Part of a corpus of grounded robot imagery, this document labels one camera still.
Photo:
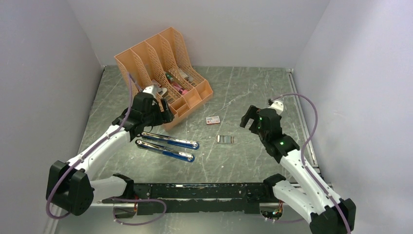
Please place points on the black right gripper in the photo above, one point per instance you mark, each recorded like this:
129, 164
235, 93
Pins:
253, 112

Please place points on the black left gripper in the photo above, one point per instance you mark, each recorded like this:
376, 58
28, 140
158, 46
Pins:
166, 115

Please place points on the small staple box sleeve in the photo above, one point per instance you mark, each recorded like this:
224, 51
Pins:
213, 120

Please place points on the blue metal stapler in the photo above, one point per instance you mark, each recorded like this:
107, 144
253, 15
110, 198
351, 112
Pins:
168, 151

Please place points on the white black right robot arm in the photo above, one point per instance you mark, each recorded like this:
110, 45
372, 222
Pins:
320, 206

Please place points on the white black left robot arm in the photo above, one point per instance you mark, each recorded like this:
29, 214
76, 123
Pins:
70, 185

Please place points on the grey white stapler remover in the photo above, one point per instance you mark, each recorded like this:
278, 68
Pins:
162, 91

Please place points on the pink marker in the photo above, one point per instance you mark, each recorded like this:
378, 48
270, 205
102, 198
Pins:
179, 88

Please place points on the green capped marker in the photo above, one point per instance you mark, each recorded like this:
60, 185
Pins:
169, 77

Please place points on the grey white item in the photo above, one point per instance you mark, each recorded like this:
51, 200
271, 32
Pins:
187, 77

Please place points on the orange plastic file organizer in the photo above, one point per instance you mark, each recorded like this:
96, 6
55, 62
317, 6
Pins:
166, 52

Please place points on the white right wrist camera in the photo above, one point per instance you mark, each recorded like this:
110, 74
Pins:
277, 105

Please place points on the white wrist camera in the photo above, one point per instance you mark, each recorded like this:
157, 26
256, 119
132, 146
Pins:
277, 105
153, 90

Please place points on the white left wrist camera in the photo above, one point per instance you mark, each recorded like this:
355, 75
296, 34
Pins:
153, 90

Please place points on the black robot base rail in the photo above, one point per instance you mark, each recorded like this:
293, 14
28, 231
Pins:
205, 197

